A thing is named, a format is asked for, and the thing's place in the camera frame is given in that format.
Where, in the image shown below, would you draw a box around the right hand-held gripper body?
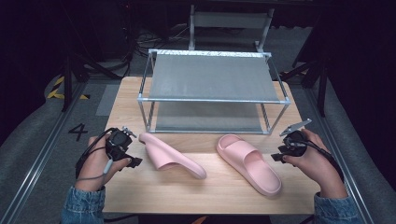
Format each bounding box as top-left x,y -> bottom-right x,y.
277,118 -> 313,158

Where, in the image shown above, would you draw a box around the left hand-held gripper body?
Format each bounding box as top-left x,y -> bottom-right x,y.
105,125 -> 138,162

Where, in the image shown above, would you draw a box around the pink slipper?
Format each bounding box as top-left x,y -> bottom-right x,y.
138,132 -> 208,180
216,133 -> 283,197

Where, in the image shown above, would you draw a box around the grey fabric metal shoe rack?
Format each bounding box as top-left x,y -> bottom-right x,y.
137,49 -> 292,135

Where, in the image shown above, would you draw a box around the person's left hand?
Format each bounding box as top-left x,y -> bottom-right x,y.
74,134 -> 133,192

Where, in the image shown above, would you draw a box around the person's right hand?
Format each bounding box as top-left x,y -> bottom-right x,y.
283,128 -> 348,199

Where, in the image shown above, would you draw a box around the black tripod stand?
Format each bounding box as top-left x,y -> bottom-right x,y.
279,46 -> 332,118
46,52 -> 123,113

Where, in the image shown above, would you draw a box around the grey cable with plug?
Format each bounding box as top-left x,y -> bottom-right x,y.
76,158 -> 114,183

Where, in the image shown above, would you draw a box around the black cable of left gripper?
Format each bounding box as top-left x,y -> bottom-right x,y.
75,127 -> 118,180

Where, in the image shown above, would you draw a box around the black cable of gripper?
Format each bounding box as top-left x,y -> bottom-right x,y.
288,139 -> 345,183
75,127 -> 118,180

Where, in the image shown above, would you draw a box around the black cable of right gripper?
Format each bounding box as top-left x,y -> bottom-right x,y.
288,139 -> 345,183

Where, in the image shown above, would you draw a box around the aluminium floor rail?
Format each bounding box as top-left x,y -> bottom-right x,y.
0,82 -> 90,224
304,87 -> 376,224

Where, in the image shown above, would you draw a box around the black cables on floor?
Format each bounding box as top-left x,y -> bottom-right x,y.
134,22 -> 190,52

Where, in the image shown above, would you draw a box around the grey metal chair frame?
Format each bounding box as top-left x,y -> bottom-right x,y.
188,4 -> 276,53

